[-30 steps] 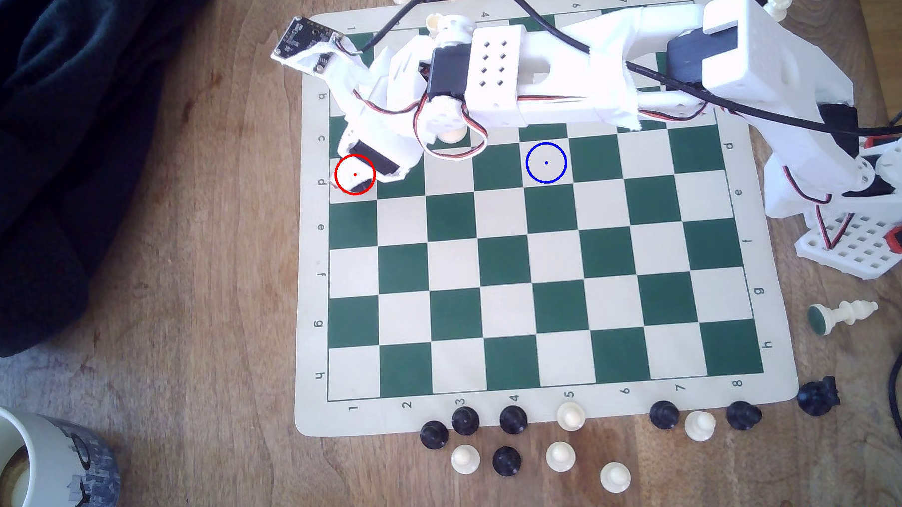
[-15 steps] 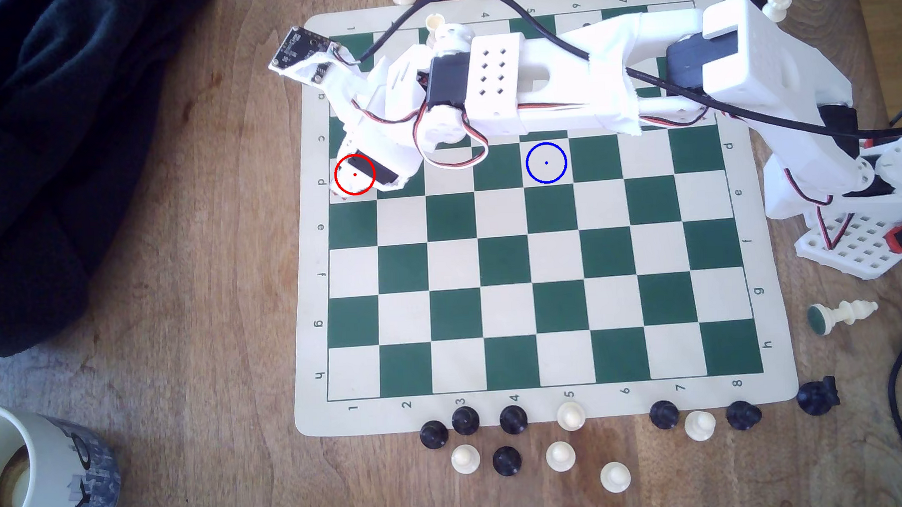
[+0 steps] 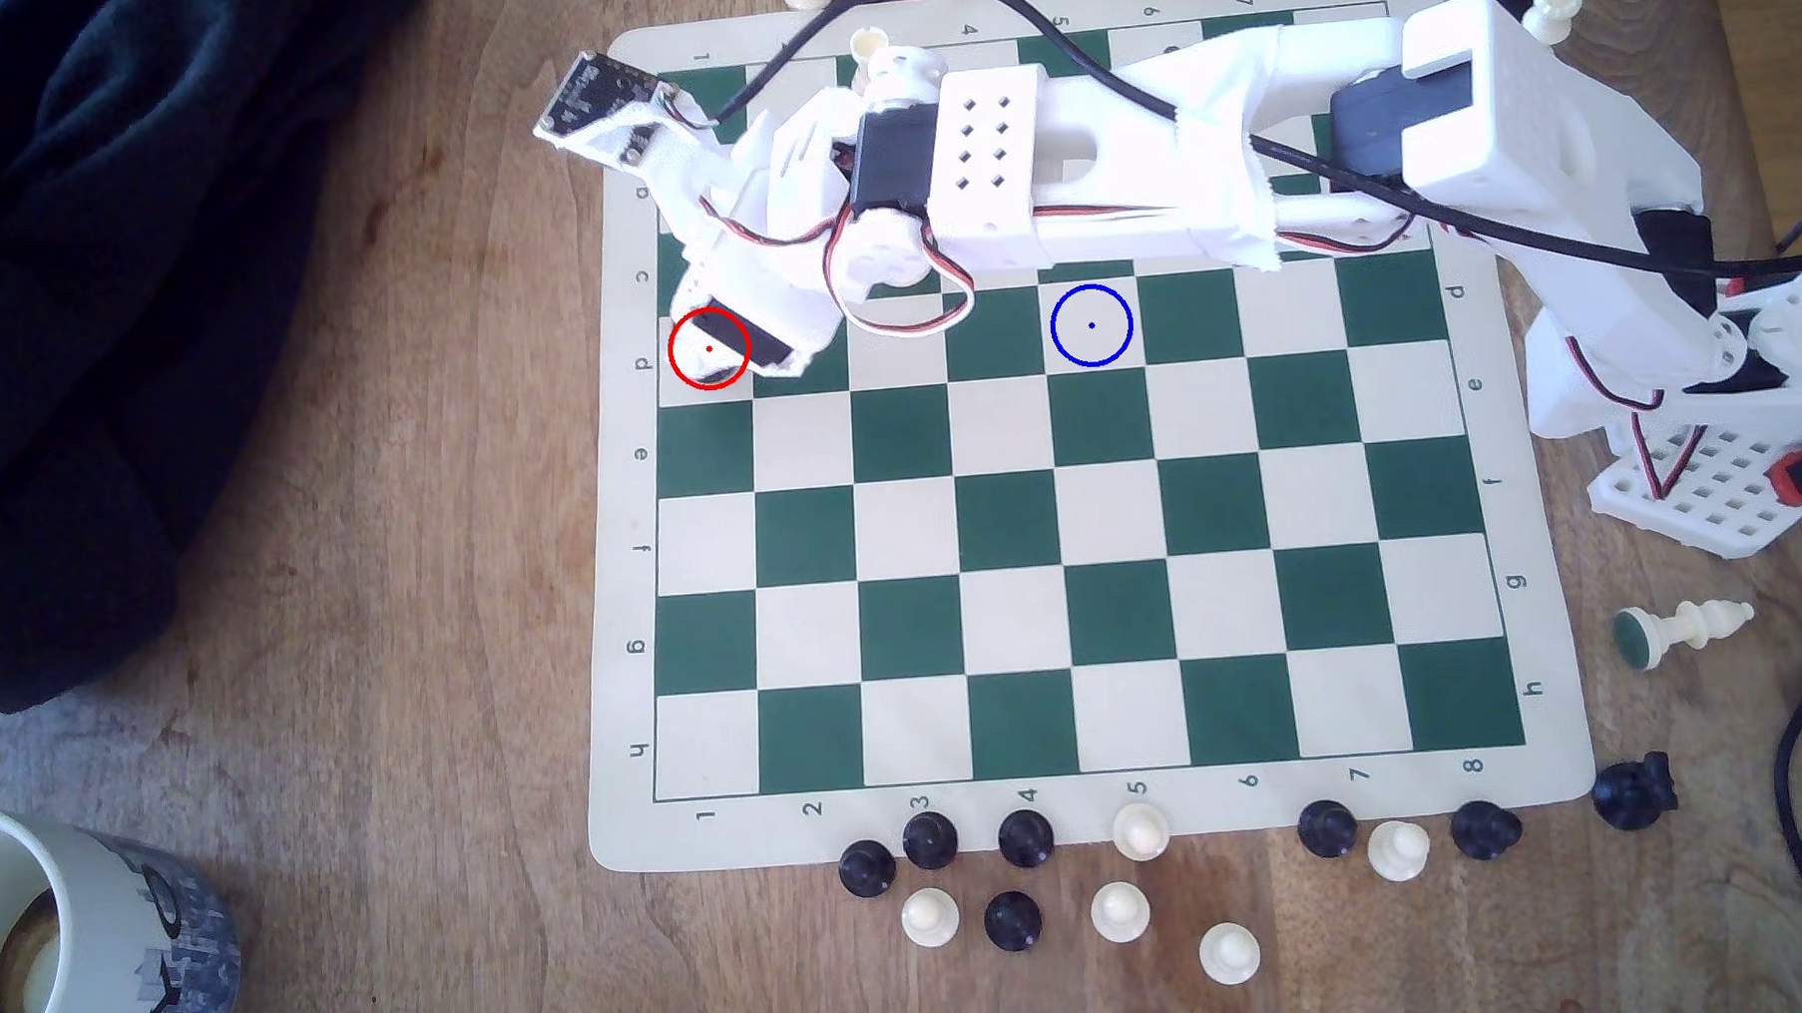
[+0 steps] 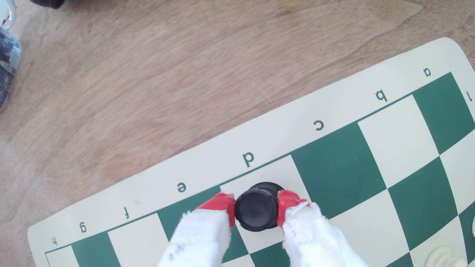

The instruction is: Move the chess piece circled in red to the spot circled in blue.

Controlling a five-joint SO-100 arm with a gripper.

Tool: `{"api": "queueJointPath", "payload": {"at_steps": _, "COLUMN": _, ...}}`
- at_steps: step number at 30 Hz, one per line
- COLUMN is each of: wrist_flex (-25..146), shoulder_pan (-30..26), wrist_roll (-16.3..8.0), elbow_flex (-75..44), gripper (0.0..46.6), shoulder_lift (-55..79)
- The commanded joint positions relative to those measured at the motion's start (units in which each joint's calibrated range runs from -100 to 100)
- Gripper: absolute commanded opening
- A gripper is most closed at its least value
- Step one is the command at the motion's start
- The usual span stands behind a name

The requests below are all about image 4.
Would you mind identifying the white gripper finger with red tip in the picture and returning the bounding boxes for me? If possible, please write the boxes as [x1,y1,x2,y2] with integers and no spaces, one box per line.
[277,189,368,267]
[158,192,237,267]

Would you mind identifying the black chess pawn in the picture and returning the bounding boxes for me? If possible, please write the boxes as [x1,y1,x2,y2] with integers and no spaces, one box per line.
[234,182,284,232]

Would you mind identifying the green white chess board mat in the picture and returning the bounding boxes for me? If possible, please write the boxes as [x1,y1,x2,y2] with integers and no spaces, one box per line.
[27,37,475,267]

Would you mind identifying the white mug with skyline print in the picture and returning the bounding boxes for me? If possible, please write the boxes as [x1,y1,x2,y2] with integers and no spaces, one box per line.
[0,0,22,110]

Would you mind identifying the dark blue cloth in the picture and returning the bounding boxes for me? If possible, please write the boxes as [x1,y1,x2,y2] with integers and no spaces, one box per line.
[30,0,67,9]

